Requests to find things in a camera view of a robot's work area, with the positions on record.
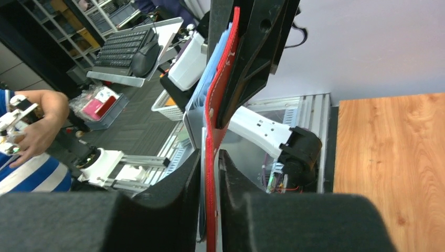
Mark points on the metal storage shelving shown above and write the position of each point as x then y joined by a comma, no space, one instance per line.
81,27

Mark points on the black keyboard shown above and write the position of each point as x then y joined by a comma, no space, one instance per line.
120,47

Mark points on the person in striped shirt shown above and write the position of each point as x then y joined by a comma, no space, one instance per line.
33,170

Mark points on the white perforated basket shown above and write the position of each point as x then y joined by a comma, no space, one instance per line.
166,106

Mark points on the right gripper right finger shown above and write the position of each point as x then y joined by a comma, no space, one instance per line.
253,220

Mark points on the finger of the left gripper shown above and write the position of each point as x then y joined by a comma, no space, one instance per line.
220,11
263,31

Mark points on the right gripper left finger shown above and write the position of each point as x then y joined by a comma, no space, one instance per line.
162,218

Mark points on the grey storage tray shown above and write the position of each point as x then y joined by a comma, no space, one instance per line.
98,106

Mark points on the aluminium frame rail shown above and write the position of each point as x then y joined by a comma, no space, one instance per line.
309,112

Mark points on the black computer mouse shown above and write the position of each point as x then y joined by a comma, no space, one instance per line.
145,59

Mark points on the red leather card holder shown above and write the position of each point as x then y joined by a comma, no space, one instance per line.
203,114

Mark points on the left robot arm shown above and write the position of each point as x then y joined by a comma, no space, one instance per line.
296,148

